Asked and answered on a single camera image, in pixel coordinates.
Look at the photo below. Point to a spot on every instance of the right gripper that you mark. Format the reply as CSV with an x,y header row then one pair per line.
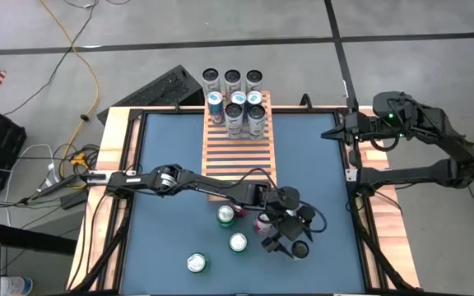
x,y
360,123

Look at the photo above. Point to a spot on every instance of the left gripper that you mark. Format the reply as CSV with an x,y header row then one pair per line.
x,y
292,224

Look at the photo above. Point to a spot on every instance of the white blue Celsius can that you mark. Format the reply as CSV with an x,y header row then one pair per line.
x,y
256,119
300,249
233,119

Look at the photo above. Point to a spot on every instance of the green Sprite can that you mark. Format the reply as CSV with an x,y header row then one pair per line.
x,y
238,242
196,262
225,214

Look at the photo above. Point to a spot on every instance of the white orange Celsius can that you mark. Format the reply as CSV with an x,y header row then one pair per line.
x,y
211,76
254,76
233,76

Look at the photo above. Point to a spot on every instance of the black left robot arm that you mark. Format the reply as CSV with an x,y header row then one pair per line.
x,y
220,190

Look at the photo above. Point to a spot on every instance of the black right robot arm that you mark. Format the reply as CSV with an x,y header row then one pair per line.
x,y
410,174

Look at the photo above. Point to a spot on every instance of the slatted bamboo shelf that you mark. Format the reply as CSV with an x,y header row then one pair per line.
x,y
237,164

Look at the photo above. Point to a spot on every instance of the black clamp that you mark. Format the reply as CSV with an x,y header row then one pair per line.
x,y
177,107
305,100

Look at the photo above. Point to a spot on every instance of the black floor beam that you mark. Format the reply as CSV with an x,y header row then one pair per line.
x,y
27,237

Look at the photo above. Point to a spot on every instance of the white and blue container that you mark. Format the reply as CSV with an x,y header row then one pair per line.
x,y
17,286

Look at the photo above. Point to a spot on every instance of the black plastic crate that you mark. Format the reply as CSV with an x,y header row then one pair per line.
x,y
2,144

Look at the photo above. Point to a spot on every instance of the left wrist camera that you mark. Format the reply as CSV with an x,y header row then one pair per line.
x,y
272,243

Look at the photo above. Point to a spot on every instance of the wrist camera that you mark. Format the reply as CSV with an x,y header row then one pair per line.
x,y
354,158
272,243

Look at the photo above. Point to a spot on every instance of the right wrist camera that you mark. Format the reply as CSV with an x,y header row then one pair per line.
x,y
354,158

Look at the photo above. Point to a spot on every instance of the silver aluminium bracket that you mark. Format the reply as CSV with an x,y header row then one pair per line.
x,y
351,174

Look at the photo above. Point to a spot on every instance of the black metal table frame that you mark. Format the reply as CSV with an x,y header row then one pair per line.
x,y
122,246

